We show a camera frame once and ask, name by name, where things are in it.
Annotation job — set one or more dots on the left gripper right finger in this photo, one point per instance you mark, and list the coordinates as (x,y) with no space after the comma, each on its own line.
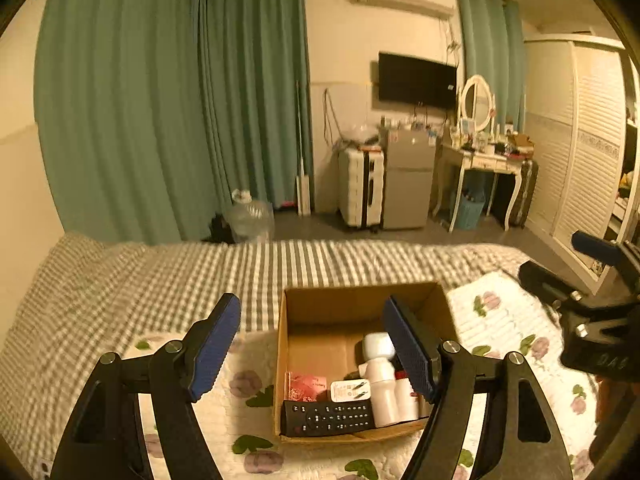
(520,438)

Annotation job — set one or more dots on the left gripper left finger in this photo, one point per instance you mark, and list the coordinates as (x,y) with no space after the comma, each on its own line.
(103,439)

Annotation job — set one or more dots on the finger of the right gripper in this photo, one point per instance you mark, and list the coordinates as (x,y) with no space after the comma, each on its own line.
(550,289)
(623,256)

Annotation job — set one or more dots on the white spray bottle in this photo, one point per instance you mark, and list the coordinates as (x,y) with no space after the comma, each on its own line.
(378,352)

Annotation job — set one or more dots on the white bottle red cap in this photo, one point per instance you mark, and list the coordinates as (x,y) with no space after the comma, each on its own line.
(407,400)

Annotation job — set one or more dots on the dark suitcase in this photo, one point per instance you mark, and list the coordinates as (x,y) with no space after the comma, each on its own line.
(520,210)

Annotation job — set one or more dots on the small white label box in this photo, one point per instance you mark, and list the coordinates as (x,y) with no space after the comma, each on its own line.
(351,390)

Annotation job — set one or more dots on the blue waste basket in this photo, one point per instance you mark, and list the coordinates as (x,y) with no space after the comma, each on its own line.
(469,212)

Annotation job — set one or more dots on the brown cardboard box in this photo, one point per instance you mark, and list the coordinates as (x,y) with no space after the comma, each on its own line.
(320,332)

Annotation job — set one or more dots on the grey checkered bed sheet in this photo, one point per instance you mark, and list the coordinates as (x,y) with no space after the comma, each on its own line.
(88,298)

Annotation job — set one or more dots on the red packet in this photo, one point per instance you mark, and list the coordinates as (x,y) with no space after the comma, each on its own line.
(305,388)

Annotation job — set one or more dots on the black remote control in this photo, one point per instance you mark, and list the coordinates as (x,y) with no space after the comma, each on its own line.
(325,418)

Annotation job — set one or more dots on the white dressing table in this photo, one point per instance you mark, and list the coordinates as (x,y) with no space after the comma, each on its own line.
(475,171)

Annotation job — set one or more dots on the white louvered wardrobe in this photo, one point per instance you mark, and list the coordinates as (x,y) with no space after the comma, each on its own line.
(581,106)

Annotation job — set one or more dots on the grey mini fridge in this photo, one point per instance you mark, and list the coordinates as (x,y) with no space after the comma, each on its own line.
(409,172)

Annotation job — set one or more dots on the oval vanity mirror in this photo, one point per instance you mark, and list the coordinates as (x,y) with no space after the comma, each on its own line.
(476,106)

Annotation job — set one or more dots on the white suitcase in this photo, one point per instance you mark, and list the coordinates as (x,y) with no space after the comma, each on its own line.
(361,187)

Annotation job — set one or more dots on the white mop pole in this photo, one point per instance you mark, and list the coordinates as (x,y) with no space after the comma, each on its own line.
(302,179)

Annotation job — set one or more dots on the green curtain right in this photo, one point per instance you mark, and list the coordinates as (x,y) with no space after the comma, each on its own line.
(493,47)

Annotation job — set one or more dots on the green curtain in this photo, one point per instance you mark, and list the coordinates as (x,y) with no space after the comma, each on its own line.
(151,112)
(493,47)

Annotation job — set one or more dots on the clear water jug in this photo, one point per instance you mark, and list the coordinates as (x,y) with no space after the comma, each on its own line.
(250,221)

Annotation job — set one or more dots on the green curtain left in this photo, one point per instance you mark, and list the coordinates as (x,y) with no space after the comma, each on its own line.
(151,112)

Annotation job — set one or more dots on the black wall television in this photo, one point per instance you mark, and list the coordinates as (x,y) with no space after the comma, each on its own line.
(416,81)

